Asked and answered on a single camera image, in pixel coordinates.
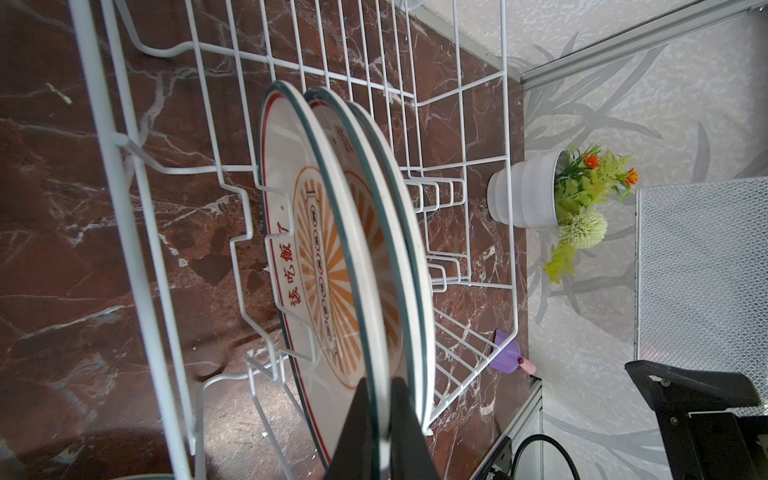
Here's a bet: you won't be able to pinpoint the white wire dish rack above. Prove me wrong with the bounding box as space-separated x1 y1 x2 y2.
69 1 522 479

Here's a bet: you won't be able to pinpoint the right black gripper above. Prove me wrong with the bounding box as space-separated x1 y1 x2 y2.
625 360 767 479

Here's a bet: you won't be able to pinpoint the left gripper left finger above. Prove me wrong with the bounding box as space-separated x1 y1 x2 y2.
324 378 373 480

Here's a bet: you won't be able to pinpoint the white pot artificial flowers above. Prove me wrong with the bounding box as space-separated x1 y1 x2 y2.
487 144 639 283

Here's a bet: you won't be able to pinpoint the purple scoop pink handle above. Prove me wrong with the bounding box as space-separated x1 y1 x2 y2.
489 329 537 376

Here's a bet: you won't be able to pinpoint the white mesh wall basket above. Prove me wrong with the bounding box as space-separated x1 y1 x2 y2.
634 177 767 416

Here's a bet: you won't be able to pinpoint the round white plate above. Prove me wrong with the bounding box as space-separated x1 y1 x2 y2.
302 86 426 421
347 102 436 435
258 81 391 479

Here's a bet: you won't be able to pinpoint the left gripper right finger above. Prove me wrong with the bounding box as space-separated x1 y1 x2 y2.
390 377 439 480

